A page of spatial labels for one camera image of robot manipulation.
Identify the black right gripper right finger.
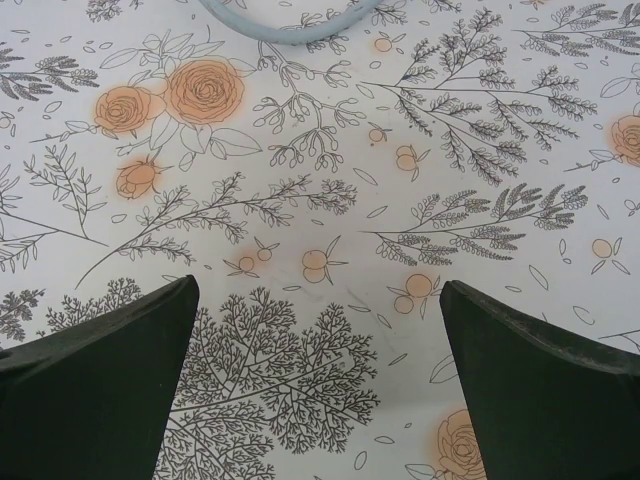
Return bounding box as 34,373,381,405
439,278,640,480

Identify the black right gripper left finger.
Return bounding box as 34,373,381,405
0,274,200,480

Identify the floral tablecloth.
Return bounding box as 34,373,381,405
0,0,640,480

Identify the blue-grey power cable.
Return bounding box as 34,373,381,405
198,0,380,47

